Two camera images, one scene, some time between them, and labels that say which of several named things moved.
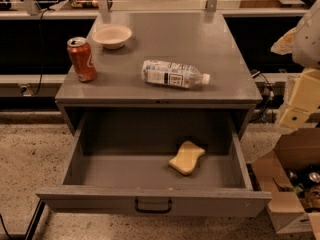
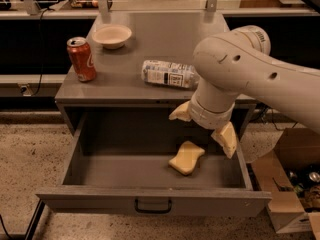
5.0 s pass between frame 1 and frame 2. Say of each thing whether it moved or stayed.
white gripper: moved
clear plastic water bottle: stayed
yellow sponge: stayed
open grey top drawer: stayed
